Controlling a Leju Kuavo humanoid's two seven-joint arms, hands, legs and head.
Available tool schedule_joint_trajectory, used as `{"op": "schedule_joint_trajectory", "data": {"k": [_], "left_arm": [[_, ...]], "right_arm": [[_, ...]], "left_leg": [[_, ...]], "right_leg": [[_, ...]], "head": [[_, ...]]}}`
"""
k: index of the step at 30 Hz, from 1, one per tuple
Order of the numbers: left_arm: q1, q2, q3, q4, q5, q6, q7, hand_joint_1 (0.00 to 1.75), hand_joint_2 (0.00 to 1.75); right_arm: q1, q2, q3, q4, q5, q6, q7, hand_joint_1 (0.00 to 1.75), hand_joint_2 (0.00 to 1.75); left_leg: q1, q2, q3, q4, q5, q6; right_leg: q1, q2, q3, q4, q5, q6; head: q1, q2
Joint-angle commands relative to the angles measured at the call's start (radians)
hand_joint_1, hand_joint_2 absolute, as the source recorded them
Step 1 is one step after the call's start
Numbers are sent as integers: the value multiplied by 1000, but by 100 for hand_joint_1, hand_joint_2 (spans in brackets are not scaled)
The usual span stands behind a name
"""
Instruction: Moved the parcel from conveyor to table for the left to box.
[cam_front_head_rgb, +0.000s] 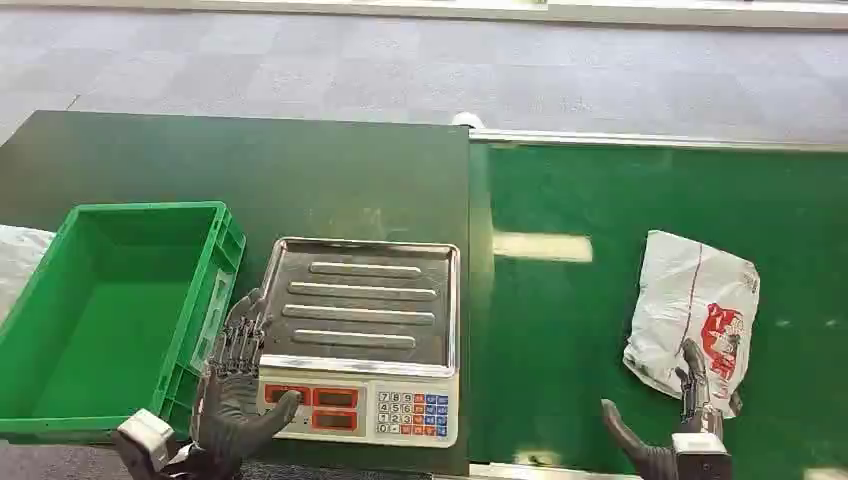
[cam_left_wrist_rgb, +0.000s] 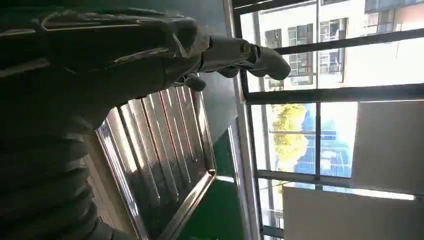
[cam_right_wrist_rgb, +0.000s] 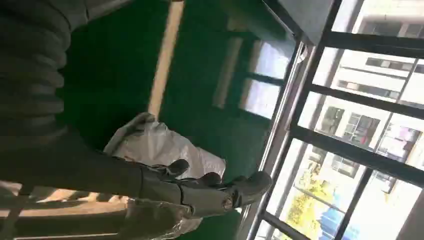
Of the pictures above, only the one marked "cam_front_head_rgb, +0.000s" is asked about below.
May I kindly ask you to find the green conveyor belt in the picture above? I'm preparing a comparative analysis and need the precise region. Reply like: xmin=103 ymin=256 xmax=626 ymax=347
xmin=467 ymin=141 xmax=848 ymax=480

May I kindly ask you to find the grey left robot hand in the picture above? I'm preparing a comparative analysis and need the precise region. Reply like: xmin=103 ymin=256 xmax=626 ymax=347
xmin=190 ymin=288 xmax=303 ymax=480

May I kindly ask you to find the electronic scale with steel pan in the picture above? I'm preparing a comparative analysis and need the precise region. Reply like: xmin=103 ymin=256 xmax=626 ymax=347
xmin=255 ymin=236 xmax=462 ymax=450

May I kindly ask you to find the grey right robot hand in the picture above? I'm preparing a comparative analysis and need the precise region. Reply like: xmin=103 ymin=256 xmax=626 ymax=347
xmin=600 ymin=338 xmax=744 ymax=480

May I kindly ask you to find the green plastic crate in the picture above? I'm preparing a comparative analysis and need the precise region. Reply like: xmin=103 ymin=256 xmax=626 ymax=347
xmin=0 ymin=201 xmax=247 ymax=446

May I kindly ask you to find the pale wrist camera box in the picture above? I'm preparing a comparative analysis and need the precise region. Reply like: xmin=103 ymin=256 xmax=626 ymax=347
xmin=115 ymin=408 xmax=178 ymax=473
xmin=671 ymin=431 xmax=734 ymax=480

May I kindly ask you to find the white parcel bag red print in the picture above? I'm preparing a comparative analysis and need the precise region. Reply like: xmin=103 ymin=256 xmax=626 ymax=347
xmin=622 ymin=229 xmax=762 ymax=420

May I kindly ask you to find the silver conveyor side rail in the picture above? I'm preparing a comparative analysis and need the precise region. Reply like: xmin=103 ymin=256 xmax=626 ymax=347
xmin=468 ymin=128 xmax=848 ymax=154

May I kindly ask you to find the plain white parcel bag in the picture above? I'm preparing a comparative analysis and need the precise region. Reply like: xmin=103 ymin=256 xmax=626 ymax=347
xmin=0 ymin=224 xmax=58 ymax=326

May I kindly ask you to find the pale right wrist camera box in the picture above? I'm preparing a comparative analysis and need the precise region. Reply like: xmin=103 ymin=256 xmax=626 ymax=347
xmin=671 ymin=431 xmax=734 ymax=480

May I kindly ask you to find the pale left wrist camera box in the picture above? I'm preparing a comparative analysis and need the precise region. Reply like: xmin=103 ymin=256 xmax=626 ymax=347
xmin=115 ymin=408 xmax=178 ymax=473

